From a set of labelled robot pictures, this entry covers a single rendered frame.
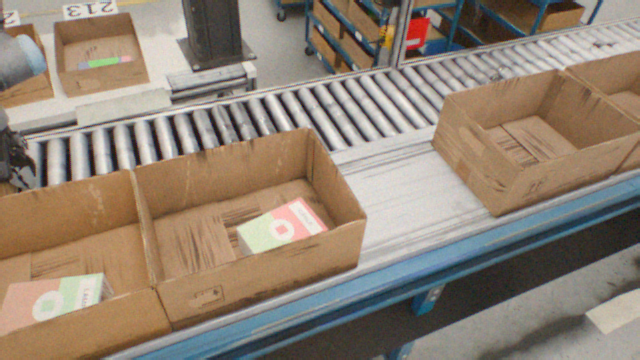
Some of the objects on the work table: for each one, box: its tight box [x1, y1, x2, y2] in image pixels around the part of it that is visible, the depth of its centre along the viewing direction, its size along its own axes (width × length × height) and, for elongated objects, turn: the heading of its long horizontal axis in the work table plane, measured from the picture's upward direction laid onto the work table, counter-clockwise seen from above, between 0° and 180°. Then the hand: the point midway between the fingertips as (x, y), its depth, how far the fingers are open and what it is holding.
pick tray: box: [53, 12, 150, 99], centre depth 162 cm, size 28×38×10 cm
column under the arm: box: [175, 0, 257, 73], centre depth 165 cm, size 26×26×33 cm
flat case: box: [77, 55, 132, 69], centre depth 158 cm, size 14×19×2 cm
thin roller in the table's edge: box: [171, 70, 246, 91], centre depth 163 cm, size 2×28×2 cm, turn 114°
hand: (29, 188), depth 115 cm, fingers closed
